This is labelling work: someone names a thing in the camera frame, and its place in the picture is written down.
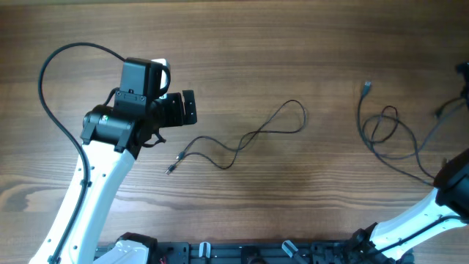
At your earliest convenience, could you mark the black thin cable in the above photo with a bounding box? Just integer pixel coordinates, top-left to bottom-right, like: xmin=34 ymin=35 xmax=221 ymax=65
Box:
xmin=164 ymin=98 xmax=307 ymax=176

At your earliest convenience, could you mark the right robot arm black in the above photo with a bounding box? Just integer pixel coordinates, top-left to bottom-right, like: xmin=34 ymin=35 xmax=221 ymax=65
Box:
xmin=341 ymin=62 xmax=468 ymax=263

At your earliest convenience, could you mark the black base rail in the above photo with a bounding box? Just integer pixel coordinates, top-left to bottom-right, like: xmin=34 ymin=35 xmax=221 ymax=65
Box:
xmin=95 ymin=240 xmax=415 ymax=264

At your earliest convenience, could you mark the right camera cable black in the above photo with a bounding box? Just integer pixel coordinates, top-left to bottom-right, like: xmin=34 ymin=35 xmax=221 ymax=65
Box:
xmin=369 ymin=215 xmax=468 ymax=260

